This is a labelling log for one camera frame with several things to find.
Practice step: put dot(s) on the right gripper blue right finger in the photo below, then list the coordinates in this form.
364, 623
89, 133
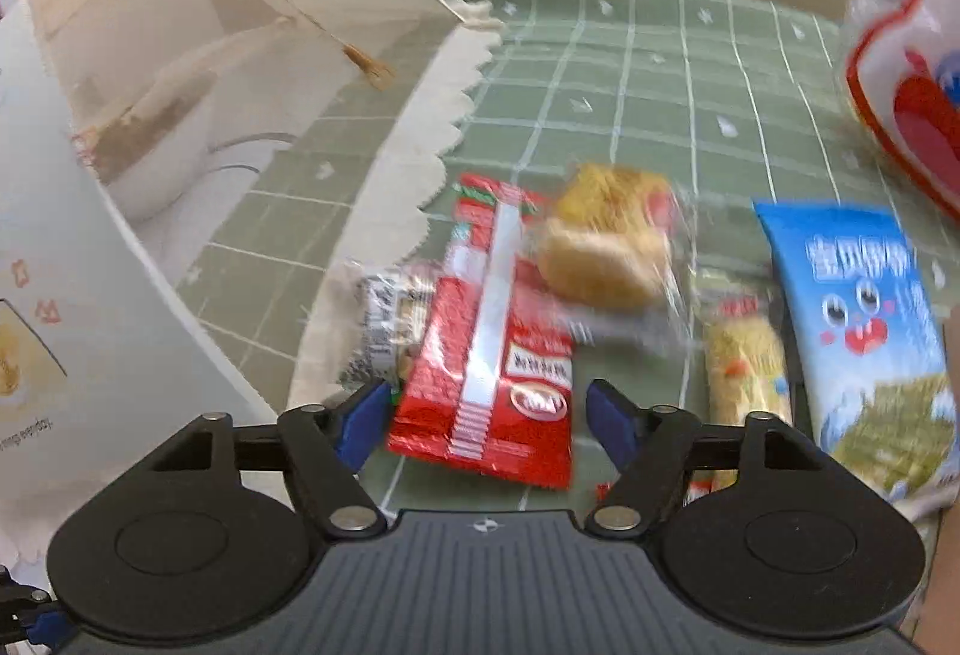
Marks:
614, 421

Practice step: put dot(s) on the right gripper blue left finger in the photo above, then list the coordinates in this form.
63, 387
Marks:
358, 425

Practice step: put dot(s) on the red snack packet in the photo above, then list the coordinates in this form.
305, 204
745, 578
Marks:
490, 390

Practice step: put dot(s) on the sesame rice bar packet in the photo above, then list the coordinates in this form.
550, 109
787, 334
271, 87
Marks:
744, 356

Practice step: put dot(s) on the round pastry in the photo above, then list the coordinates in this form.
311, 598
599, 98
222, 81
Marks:
608, 246

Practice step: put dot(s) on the small red sachet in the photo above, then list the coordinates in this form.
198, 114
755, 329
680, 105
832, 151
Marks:
653, 494

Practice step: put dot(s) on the silver grey snack packet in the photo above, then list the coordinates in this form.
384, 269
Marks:
394, 307

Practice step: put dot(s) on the blue seaweed snack bag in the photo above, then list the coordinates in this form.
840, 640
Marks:
870, 349

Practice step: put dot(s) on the white mesh food cover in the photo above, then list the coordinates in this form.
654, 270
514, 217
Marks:
177, 176

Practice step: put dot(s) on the red white rabbit plush bag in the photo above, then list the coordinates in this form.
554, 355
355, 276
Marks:
900, 73

